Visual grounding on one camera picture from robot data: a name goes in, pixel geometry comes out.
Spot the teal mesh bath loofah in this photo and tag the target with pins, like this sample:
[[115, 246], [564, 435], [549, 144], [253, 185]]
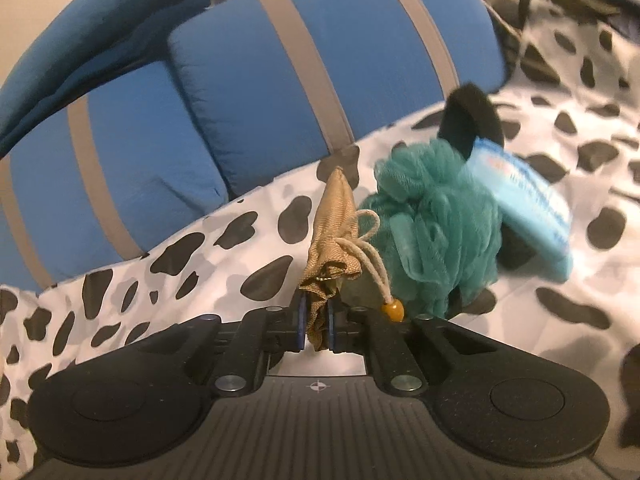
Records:
[[435, 220]]

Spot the cow print blanket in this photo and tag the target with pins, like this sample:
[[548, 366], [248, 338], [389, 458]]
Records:
[[575, 125]]

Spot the dark blue blanket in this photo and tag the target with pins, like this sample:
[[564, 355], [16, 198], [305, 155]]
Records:
[[75, 45]]

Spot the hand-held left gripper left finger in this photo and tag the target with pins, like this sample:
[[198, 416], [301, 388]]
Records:
[[301, 325]]

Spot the light blue packet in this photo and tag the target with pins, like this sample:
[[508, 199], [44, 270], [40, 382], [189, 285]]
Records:
[[525, 200]]

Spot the wide blue grey-striped pillow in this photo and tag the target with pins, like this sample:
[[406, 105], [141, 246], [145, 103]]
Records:
[[325, 50]]

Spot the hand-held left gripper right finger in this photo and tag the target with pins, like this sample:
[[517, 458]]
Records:
[[333, 329]]

